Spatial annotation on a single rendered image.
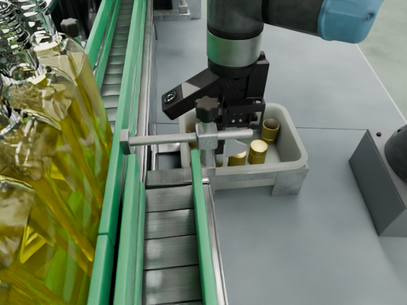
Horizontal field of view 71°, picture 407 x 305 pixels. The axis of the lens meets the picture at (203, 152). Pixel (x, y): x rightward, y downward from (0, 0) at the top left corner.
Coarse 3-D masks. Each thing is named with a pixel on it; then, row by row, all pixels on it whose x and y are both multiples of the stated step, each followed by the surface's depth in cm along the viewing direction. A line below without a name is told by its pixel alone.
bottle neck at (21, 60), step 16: (0, 16) 18; (16, 16) 19; (0, 32) 19; (16, 32) 19; (0, 48) 19; (16, 48) 20; (32, 48) 21; (0, 64) 20; (16, 64) 20; (32, 64) 21; (16, 80) 21
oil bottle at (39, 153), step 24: (24, 120) 19; (48, 120) 20; (0, 144) 18; (24, 144) 18; (48, 144) 20; (0, 168) 18; (24, 168) 18; (48, 168) 19; (72, 168) 23; (48, 192) 20; (72, 192) 23; (72, 216) 23; (96, 216) 29; (96, 240) 28
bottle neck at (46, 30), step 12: (12, 0) 22; (24, 0) 22; (36, 0) 23; (24, 12) 23; (36, 12) 23; (48, 12) 24; (24, 24) 24; (36, 24) 24; (48, 24) 25; (36, 36) 24; (48, 36) 25
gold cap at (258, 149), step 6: (252, 144) 56; (258, 144) 56; (264, 144) 56; (252, 150) 55; (258, 150) 55; (264, 150) 55; (252, 156) 56; (258, 156) 55; (264, 156) 56; (252, 162) 57; (258, 162) 57; (264, 162) 58
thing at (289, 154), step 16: (192, 112) 59; (256, 112) 60; (272, 112) 60; (240, 128) 63; (288, 128) 56; (272, 144) 62; (288, 144) 56; (224, 160) 59; (272, 160) 59; (288, 160) 56; (304, 160) 49
